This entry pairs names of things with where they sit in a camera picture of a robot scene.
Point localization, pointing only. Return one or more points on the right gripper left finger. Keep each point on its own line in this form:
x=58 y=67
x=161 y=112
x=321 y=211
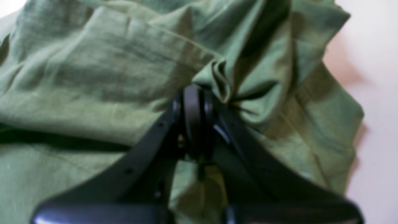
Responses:
x=136 y=188

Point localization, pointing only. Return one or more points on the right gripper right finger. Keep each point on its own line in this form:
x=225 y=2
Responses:
x=261 y=189

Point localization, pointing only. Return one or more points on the green t-shirt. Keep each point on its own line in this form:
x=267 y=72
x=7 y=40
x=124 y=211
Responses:
x=83 y=80

